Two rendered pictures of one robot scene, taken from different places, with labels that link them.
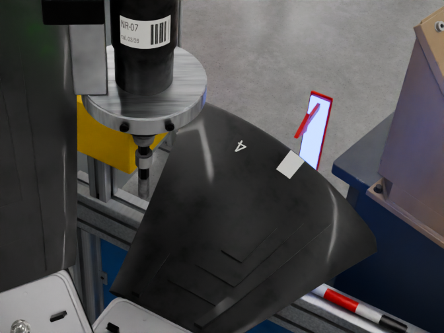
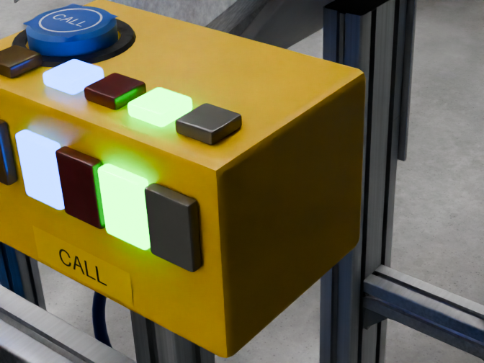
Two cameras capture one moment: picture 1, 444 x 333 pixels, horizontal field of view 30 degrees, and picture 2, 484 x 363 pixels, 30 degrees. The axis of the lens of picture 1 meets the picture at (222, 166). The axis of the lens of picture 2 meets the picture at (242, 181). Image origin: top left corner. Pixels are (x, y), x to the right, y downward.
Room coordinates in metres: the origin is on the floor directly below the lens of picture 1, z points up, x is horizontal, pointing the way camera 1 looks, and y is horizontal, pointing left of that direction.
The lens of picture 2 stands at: (1.13, 0.29, 1.23)
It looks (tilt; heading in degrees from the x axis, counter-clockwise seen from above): 32 degrees down; 195
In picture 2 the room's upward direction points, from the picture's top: 2 degrees counter-clockwise
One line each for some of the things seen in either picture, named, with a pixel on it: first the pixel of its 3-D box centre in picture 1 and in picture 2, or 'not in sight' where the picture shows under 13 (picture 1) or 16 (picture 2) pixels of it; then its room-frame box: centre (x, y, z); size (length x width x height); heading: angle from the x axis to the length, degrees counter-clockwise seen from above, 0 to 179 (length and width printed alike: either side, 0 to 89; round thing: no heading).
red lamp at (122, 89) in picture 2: not in sight; (115, 91); (0.84, 0.16, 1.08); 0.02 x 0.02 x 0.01; 65
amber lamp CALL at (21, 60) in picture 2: not in sight; (13, 61); (0.82, 0.11, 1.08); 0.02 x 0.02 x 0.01; 65
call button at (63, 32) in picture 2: not in sight; (73, 34); (0.79, 0.13, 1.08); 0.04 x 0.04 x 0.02
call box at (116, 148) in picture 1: (99, 108); (156, 168); (0.80, 0.17, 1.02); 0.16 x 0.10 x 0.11; 65
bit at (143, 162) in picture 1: (143, 166); not in sight; (0.35, 0.05, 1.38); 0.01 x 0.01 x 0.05
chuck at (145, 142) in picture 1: (143, 126); not in sight; (0.35, 0.05, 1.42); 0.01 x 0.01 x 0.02
